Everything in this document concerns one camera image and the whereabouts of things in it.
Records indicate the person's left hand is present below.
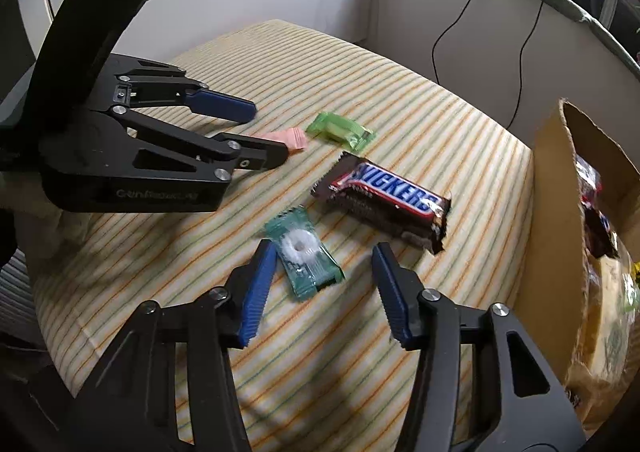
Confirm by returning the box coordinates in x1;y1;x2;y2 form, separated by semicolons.
0;167;93;254

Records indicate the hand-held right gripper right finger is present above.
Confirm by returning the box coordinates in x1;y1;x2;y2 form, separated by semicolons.
371;242;589;452

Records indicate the teal mint candy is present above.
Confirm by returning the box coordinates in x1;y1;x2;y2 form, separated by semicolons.
264;206;346;302

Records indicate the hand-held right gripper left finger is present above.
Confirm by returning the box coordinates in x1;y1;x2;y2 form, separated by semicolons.
75;239;279;452

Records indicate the pink candy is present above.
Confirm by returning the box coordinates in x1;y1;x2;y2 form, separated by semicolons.
257;128;307;154

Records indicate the cardboard box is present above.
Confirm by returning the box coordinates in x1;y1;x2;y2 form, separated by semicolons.
515;98;640;439

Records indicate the green candy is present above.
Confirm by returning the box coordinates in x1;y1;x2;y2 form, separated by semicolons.
306;111;376;156

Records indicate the brown chocolate bar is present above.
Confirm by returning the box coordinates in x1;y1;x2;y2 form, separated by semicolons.
310;150;453;254
575;154;622;259

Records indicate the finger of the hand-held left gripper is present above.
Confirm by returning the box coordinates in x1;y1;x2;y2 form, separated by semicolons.
107;54;258;125
111;104;291;182

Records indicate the black cable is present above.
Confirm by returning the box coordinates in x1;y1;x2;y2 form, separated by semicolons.
432;0;505;84
505;0;547;131

